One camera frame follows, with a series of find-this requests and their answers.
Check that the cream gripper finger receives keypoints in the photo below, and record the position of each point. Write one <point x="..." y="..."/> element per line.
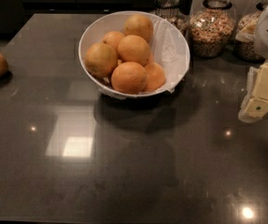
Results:
<point x="255" y="104"/>

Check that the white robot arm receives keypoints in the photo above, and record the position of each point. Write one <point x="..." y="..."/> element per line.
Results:
<point x="261" y="35"/>

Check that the white bowl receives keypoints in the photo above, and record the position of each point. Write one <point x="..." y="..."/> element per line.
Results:
<point x="99" y="25"/>

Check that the orange at bowl back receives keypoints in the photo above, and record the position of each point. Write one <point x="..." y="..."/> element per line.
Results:
<point x="139" y="25"/>

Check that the right glass grain jar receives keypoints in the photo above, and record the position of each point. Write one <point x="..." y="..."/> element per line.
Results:
<point x="244" y="38"/>

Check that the glass grain jar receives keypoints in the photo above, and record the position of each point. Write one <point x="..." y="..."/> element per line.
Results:
<point x="244" y="38"/>
<point x="211" y="27"/>

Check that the middle glass grain jar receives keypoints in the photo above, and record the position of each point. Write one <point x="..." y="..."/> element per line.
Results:
<point x="211" y="27"/>

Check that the white paper liner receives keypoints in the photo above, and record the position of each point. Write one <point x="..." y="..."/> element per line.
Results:
<point x="170" y="48"/>

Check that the left glass jar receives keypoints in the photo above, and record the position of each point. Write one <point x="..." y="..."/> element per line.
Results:
<point x="170" y="11"/>

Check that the small orange middle back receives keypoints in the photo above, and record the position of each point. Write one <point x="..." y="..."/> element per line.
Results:
<point x="113" y="39"/>

